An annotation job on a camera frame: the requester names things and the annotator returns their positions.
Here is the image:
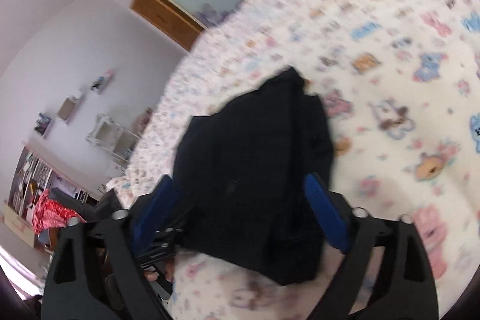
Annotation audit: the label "black pants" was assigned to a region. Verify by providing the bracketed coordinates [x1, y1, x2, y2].
[173, 68, 334, 286]

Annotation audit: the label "red floral cloth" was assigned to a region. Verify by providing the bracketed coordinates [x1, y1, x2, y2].
[32, 189, 85, 235]

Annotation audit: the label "white rack shelf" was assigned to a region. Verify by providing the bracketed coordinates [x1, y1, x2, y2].
[86, 114, 140, 169]

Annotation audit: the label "bookshelf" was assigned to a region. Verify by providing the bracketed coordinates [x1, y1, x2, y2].
[7, 143, 94, 227]

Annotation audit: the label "wooden door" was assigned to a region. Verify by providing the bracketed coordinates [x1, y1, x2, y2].
[130, 0, 203, 51]

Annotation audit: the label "white wall shelf with box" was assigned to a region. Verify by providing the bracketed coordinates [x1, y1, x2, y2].
[56, 93, 85, 123]

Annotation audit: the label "wall shelf with bottles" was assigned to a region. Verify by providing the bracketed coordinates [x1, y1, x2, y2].
[33, 112, 54, 137]

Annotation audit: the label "white wall shelf with trinkets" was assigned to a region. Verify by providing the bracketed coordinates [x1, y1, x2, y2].
[89, 69, 115, 94]

